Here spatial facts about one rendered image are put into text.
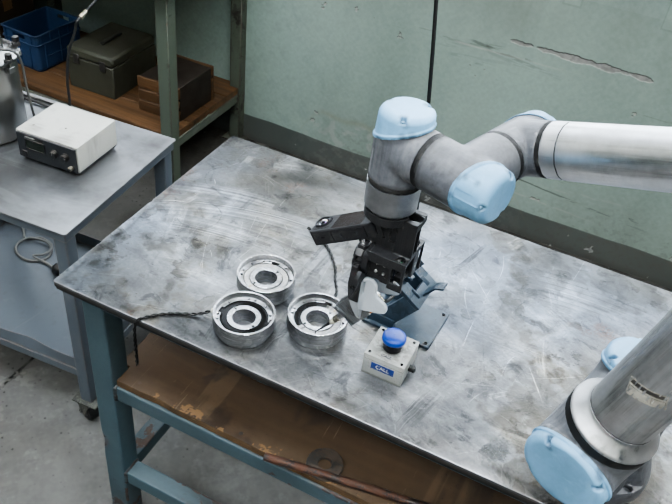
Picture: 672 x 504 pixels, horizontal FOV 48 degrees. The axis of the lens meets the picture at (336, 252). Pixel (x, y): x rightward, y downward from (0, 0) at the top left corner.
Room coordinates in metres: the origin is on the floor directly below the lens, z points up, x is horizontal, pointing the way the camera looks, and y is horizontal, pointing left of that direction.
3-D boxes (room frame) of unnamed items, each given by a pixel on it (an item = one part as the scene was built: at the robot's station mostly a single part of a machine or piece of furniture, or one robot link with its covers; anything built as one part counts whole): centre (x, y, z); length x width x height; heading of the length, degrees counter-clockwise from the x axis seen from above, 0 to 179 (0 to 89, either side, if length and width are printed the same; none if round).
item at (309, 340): (0.92, 0.02, 0.82); 0.10 x 0.10 x 0.04
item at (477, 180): (0.81, -0.16, 1.23); 0.11 x 0.11 x 0.08; 51
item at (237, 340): (0.90, 0.14, 0.82); 0.10 x 0.10 x 0.04
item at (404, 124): (0.85, -0.07, 1.23); 0.09 x 0.08 x 0.11; 51
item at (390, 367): (0.86, -0.12, 0.82); 0.08 x 0.07 x 0.05; 69
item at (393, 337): (0.86, -0.11, 0.85); 0.04 x 0.04 x 0.05
